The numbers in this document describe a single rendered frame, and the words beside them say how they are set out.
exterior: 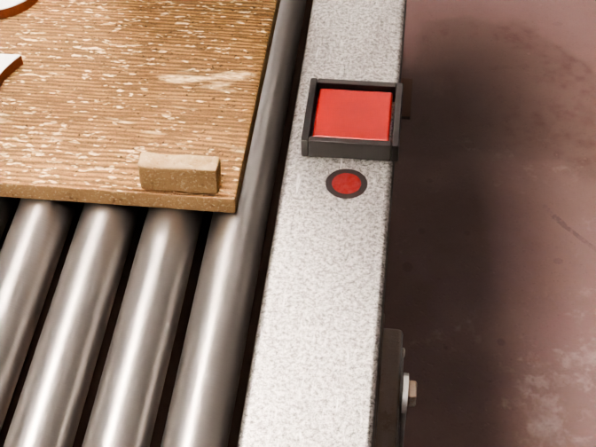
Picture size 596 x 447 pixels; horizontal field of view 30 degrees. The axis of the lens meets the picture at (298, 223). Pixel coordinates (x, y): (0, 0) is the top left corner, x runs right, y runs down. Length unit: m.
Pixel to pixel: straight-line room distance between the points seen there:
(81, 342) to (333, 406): 0.18
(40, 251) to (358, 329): 0.24
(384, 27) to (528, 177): 1.22
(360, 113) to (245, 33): 0.14
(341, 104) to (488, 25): 1.66
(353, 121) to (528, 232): 1.23
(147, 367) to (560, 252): 1.40
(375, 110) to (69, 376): 0.32
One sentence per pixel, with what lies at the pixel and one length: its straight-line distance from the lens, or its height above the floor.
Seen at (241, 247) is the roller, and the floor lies 0.92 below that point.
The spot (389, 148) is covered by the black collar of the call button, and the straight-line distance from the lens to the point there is 0.86.
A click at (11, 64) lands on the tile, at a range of 0.95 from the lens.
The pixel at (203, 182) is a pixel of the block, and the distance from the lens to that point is 0.81.
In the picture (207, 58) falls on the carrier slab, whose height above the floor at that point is 0.94.
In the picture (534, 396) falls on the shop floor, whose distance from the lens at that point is 1.86.
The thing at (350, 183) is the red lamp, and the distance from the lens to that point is 0.85.
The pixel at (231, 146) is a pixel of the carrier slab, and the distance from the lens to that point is 0.85.
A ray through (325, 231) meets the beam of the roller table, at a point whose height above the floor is 0.91.
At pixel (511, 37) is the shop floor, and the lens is 2.51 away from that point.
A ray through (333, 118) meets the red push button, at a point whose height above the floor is 0.93.
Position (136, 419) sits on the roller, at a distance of 0.73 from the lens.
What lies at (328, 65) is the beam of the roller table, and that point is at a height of 0.91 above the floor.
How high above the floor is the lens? 1.52
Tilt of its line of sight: 47 degrees down
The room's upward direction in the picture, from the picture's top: 2 degrees counter-clockwise
